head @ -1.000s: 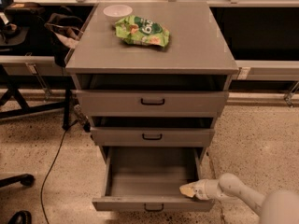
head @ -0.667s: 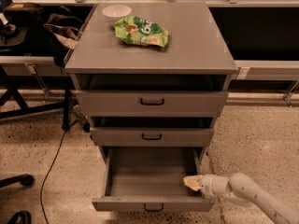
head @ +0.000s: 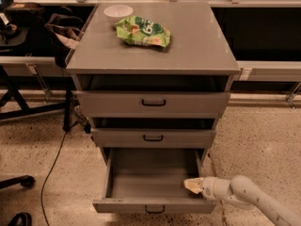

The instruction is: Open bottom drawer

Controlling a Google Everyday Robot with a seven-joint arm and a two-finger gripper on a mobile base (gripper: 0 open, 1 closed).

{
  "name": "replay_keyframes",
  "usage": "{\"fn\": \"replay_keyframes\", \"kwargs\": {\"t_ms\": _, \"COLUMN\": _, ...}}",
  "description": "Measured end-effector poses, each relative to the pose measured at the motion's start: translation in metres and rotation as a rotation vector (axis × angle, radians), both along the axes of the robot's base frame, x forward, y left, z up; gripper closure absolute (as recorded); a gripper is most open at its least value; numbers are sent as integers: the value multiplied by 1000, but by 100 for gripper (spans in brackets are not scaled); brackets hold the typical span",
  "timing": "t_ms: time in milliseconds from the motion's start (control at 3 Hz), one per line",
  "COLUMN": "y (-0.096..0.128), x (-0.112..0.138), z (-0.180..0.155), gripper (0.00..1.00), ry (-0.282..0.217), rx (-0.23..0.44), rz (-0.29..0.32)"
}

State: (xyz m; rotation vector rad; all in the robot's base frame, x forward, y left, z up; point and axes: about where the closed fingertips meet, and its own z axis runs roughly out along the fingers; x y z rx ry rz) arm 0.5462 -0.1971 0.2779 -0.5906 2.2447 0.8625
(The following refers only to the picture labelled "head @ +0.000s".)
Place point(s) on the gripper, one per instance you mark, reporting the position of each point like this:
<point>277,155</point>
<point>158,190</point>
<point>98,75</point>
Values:
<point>209,187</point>

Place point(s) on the grey bottom drawer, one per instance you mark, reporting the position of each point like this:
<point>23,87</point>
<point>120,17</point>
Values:
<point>141,180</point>

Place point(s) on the grey drawer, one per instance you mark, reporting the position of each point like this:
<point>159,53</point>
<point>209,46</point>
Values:
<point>141,180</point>
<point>149,104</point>
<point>153,138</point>

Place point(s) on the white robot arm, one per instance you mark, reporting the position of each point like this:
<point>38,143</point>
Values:
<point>242,192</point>

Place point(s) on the grey drawer cabinet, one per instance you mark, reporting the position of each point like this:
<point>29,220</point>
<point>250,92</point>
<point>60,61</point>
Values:
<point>198,59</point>

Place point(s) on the grey middle drawer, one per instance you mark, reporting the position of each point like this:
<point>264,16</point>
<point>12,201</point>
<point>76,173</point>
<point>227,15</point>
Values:
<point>153,138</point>

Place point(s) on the grey top drawer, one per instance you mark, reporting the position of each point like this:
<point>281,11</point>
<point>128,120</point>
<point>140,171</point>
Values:
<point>149,104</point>

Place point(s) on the green snack bag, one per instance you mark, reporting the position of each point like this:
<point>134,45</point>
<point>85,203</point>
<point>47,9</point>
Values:
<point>135,30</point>

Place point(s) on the office chair base leg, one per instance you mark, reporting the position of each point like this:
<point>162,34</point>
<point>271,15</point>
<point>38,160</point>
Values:
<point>25,181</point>

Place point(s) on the white bowl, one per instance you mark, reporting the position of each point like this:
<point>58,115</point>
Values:
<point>115,13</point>

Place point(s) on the dark bag with cloth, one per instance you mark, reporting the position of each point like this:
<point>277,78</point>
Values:
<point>65,35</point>

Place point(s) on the metal rail bracket right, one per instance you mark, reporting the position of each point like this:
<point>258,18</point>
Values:
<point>290,97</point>

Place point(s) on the metal rail bracket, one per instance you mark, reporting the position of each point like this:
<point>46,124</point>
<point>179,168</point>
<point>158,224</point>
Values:
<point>290,97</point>
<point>35,72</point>

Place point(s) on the metal rail bracket left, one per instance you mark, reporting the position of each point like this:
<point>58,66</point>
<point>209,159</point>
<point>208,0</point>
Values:
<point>35,72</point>

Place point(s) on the black table frame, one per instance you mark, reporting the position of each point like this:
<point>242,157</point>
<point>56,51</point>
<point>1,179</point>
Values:
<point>25,109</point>

